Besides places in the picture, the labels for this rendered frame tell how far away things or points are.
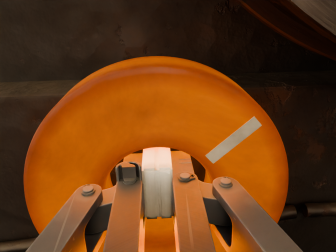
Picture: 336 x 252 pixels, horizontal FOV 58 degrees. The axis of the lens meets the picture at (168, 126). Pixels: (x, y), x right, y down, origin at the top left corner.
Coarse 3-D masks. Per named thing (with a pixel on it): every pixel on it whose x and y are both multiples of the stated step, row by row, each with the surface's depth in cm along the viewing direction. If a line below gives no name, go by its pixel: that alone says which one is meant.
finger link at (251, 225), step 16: (224, 176) 14; (224, 192) 13; (240, 192) 13; (224, 208) 13; (240, 208) 12; (256, 208) 12; (240, 224) 11; (256, 224) 11; (272, 224) 11; (224, 240) 13; (240, 240) 12; (256, 240) 10; (272, 240) 10; (288, 240) 10
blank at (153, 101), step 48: (96, 96) 15; (144, 96) 15; (192, 96) 15; (240, 96) 15; (48, 144) 16; (96, 144) 16; (144, 144) 16; (192, 144) 16; (240, 144) 16; (48, 192) 17; (144, 240) 19
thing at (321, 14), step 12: (276, 0) 17; (288, 0) 13; (300, 0) 13; (312, 0) 13; (324, 0) 13; (288, 12) 18; (300, 12) 13; (312, 12) 13; (324, 12) 13; (312, 24) 14; (324, 24) 13; (324, 36) 19
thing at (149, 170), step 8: (144, 152) 16; (152, 152) 16; (144, 160) 15; (152, 160) 15; (144, 168) 15; (152, 168) 15; (144, 176) 15; (152, 176) 15; (144, 184) 15; (152, 184) 15; (144, 192) 15; (152, 192) 15; (144, 200) 15; (152, 200) 15; (152, 208) 15; (152, 216) 16
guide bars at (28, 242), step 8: (288, 208) 27; (304, 208) 27; (312, 208) 27; (320, 208) 27; (328, 208) 27; (280, 216) 26; (288, 216) 27; (296, 216) 27; (304, 216) 27; (312, 216) 27; (320, 216) 27; (16, 240) 27; (24, 240) 27; (32, 240) 27; (0, 248) 27; (8, 248) 27; (16, 248) 27; (24, 248) 27
